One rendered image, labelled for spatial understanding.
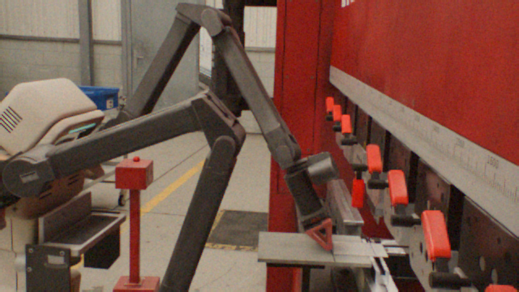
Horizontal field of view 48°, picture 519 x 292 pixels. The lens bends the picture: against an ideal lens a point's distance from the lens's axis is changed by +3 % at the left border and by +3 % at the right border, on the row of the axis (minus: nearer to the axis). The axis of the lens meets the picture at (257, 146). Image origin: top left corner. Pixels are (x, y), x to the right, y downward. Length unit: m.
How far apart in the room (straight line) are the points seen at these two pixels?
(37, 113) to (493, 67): 0.95
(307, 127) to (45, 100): 1.18
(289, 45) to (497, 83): 1.61
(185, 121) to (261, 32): 7.41
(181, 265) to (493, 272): 0.68
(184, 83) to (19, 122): 7.44
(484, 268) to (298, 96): 1.63
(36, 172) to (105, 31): 8.05
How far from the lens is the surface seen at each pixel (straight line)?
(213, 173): 1.07
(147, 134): 1.08
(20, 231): 1.43
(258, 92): 1.40
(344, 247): 1.45
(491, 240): 0.64
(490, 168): 0.64
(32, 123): 1.33
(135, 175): 3.07
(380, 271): 1.37
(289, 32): 2.20
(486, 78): 0.66
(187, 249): 1.15
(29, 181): 1.17
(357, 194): 1.24
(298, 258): 1.37
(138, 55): 8.94
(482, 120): 0.67
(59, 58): 9.53
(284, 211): 2.31
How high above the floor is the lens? 1.52
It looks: 11 degrees down
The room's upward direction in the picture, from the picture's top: 2 degrees clockwise
